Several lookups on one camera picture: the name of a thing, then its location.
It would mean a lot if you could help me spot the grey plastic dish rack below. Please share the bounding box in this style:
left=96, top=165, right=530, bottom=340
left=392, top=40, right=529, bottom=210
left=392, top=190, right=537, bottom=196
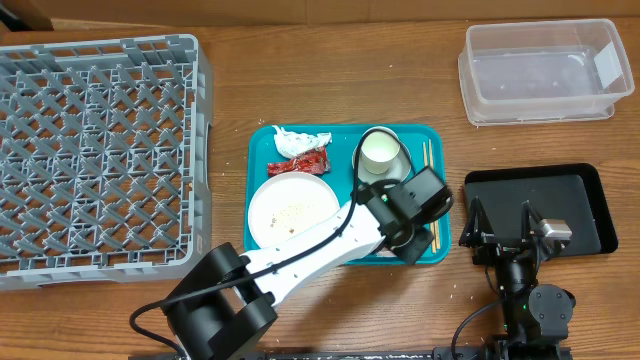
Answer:
left=1, top=34, right=213, bottom=291

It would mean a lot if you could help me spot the red snack wrapper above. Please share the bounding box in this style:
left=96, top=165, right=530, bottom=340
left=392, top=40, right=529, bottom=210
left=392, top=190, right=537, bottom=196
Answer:
left=267, top=147, right=331, bottom=177

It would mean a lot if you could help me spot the wooden chopstick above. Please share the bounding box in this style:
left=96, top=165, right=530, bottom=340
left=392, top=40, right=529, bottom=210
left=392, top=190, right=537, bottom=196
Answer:
left=422, top=142, right=437, bottom=254
left=427, top=140, right=441, bottom=254

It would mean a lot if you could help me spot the clear plastic bin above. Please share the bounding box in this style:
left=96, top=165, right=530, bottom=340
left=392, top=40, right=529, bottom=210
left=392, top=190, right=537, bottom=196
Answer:
left=458, top=19, right=635, bottom=126

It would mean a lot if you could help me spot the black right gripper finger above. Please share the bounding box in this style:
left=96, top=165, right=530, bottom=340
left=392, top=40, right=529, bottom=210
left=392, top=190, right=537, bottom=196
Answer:
left=459, top=197, right=495, bottom=248
left=521, top=200, right=542, bottom=243

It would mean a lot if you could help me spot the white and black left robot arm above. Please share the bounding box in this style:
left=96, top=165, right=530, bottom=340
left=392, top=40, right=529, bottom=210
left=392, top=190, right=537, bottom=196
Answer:
left=161, top=168, right=453, bottom=359

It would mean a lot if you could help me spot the grey bowl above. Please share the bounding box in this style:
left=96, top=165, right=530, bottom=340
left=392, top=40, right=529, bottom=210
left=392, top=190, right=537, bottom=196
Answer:
left=352, top=126, right=412, bottom=183

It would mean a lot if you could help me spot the black rectangular tray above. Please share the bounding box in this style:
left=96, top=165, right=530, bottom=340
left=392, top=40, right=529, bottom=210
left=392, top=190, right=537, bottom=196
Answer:
left=463, top=163, right=618, bottom=257

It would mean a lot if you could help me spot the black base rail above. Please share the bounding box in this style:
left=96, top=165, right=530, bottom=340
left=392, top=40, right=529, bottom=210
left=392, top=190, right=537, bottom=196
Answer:
left=128, top=347, right=486, bottom=360

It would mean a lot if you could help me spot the large white dirty plate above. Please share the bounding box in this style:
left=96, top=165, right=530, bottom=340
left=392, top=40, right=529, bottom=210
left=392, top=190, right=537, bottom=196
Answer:
left=247, top=172, right=340, bottom=248

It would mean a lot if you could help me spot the crumpled white napkin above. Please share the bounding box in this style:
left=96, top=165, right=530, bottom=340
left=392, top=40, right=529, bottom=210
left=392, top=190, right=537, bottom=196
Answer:
left=273, top=125, right=332, bottom=159

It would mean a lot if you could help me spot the cream white cup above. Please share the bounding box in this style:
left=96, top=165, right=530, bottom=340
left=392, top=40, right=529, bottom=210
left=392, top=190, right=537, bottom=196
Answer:
left=360, top=128, right=400, bottom=174

